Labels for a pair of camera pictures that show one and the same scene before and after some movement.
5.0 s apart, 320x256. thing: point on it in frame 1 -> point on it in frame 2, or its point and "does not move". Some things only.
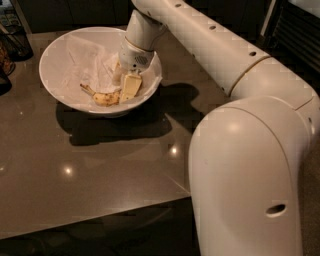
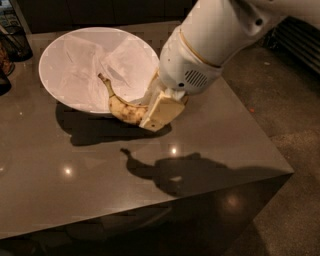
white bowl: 77,68 does not move
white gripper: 134,58 -> 181,68
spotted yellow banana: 103,99 -> 129,112
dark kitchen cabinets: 51,15 does not move
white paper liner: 91,60 does not move
